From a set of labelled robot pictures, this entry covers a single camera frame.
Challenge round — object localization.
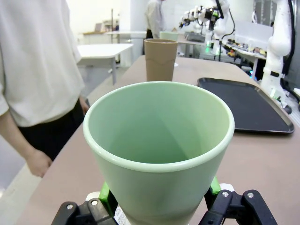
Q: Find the cluttered background workbench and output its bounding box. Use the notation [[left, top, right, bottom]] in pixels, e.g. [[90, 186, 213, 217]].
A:
[[222, 39, 268, 62]]

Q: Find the person's left hand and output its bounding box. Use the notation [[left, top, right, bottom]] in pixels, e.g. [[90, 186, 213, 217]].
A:
[[79, 97, 90, 114]]

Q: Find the pale green plastic cup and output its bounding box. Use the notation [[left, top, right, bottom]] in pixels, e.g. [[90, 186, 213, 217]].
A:
[[159, 31, 180, 43], [82, 80, 236, 225]]

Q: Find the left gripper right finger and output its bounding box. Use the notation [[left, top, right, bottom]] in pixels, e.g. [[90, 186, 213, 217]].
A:
[[198, 175, 278, 225]]

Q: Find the person in beige shirt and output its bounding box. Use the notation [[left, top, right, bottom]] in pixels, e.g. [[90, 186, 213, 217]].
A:
[[0, 0, 91, 163]]

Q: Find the white background table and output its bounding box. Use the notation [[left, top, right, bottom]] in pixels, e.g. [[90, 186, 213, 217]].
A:
[[104, 30, 148, 45]]

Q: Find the brown plastic cup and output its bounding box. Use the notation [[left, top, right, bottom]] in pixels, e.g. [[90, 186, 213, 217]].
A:
[[143, 38, 178, 83]]

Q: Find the person's right forearm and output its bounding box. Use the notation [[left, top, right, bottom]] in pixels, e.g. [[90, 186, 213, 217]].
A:
[[0, 109, 40, 163]]

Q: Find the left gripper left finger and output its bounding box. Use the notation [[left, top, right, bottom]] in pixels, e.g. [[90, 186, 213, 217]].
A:
[[51, 181, 118, 225]]

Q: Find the black plastic tray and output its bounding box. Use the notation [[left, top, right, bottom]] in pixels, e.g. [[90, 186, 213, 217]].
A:
[[196, 77, 295, 136]]

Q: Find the person's right hand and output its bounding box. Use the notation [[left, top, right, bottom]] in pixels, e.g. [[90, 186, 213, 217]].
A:
[[25, 148, 53, 178]]

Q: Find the white rounded table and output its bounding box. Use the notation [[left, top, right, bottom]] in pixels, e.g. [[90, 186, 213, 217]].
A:
[[76, 43, 135, 85]]

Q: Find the black right arm cable sleeve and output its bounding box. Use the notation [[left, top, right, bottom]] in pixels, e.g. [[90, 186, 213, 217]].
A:
[[280, 0, 296, 78]]

